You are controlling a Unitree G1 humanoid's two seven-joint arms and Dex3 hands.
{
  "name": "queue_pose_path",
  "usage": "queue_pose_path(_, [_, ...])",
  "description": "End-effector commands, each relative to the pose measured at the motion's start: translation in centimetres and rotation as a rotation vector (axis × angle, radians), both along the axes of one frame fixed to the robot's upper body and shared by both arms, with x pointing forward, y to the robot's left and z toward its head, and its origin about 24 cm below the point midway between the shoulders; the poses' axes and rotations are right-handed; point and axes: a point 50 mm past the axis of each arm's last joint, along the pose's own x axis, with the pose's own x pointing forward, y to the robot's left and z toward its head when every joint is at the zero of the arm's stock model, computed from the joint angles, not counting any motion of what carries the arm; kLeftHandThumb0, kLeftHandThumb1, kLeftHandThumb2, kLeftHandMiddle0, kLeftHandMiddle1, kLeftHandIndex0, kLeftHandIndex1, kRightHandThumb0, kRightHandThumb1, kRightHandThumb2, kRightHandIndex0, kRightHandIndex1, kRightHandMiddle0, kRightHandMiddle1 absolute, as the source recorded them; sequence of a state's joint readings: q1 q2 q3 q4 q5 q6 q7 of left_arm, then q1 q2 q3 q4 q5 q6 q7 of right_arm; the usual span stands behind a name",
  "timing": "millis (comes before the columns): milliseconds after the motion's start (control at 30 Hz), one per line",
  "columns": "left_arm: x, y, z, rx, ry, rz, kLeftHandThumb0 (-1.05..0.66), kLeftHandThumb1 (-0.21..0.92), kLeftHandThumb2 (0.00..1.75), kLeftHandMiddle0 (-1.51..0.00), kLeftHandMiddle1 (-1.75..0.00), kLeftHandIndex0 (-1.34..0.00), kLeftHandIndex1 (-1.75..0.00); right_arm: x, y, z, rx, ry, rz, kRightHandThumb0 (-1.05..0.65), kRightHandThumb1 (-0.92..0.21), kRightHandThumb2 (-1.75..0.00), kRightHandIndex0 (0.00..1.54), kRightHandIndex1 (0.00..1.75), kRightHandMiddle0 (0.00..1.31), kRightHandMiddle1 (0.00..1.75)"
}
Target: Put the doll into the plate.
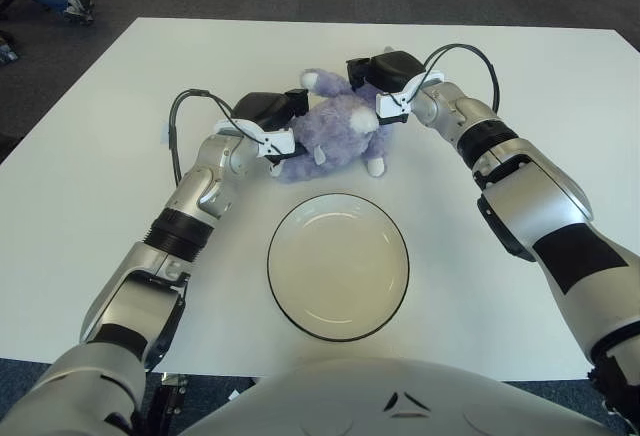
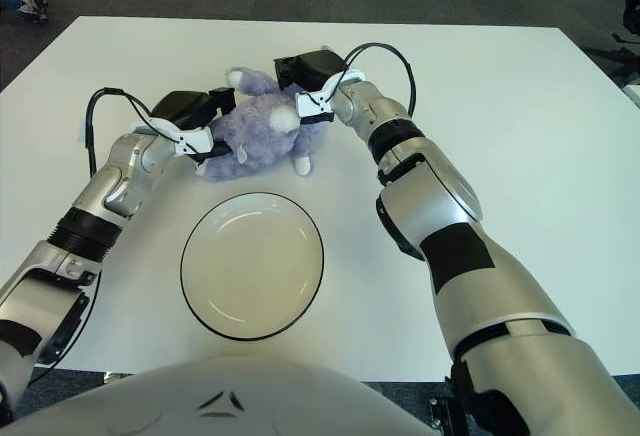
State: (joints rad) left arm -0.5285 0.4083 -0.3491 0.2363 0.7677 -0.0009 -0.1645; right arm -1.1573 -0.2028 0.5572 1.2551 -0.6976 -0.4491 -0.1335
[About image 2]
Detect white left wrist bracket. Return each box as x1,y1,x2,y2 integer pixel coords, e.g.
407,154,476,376
132,115,216,156

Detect black left elbow cable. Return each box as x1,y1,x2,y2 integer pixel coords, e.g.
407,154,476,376
29,270,104,387

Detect grey white sneaker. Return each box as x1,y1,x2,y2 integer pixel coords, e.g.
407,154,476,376
17,0,50,23

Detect purple plush bunny doll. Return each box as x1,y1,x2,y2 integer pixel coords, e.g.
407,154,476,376
194,66,326,183

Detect black stand legs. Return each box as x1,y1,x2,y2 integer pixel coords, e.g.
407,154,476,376
582,30,640,82

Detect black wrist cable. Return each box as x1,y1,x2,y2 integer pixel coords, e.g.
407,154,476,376
344,43,416,117
82,86,191,177

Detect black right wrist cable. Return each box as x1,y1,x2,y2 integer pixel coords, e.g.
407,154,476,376
344,43,416,117

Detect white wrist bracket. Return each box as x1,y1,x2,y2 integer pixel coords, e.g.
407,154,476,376
295,69,366,120
132,115,216,156

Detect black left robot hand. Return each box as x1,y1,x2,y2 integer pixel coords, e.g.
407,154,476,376
149,86,239,165

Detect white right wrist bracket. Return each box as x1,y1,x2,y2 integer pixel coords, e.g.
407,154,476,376
295,69,366,120

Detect black device on stand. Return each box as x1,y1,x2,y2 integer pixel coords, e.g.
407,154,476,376
622,0,640,35

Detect grey robot torso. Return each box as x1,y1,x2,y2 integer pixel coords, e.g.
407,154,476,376
0,355,441,436

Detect white plate with black rim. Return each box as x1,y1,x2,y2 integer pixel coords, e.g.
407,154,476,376
179,191,325,341

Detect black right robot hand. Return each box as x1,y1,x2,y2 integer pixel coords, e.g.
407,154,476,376
273,48,346,125

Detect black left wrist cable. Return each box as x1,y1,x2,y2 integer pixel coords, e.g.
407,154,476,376
82,86,191,177

